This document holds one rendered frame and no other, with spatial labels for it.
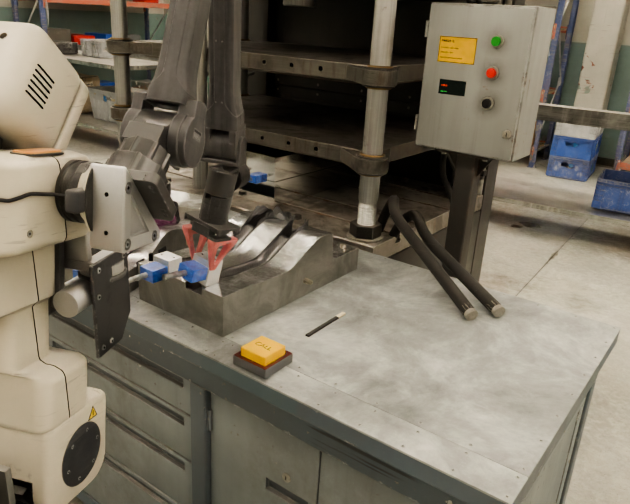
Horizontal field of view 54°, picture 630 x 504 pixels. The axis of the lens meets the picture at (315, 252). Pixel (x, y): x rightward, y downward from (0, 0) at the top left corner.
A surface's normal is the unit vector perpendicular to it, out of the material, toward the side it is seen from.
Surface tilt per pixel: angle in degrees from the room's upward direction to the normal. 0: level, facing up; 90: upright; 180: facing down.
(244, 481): 90
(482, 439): 0
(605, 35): 90
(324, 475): 90
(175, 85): 67
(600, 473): 0
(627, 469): 0
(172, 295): 90
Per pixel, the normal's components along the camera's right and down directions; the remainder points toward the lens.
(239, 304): 0.80, 0.25
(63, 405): 0.97, 0.14
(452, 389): 0.06, -0.93
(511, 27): -0.59, 0.25
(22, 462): -0.25, 0.20
